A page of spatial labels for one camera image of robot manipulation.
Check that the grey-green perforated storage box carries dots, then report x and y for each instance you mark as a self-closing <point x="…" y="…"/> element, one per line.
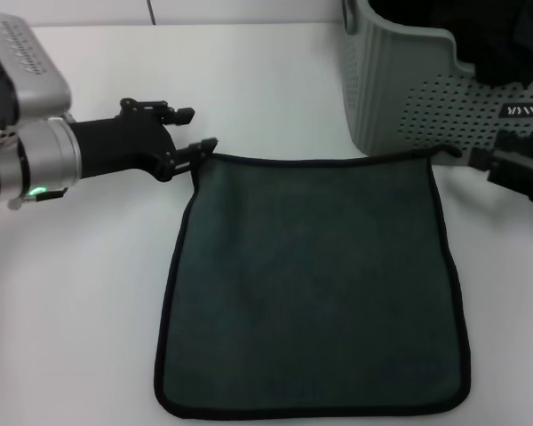
<point x="382" y="89"/>

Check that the black cloth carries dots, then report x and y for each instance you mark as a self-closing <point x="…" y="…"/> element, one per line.
<point x="502" y="44"/>

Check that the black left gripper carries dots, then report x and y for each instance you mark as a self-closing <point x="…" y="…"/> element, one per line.
<point x="124" y="144"/>

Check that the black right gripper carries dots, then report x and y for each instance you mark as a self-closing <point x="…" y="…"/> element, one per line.
<point x="524" y="184"/>

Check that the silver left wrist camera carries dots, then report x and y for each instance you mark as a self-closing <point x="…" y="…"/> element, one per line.
<point x="31" y="71"/>

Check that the yellow and grey towel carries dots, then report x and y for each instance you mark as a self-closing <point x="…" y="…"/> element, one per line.
<point x="311" y="288"/>

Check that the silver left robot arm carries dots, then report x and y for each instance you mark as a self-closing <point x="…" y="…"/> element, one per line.
<point x="35" y="164"/>

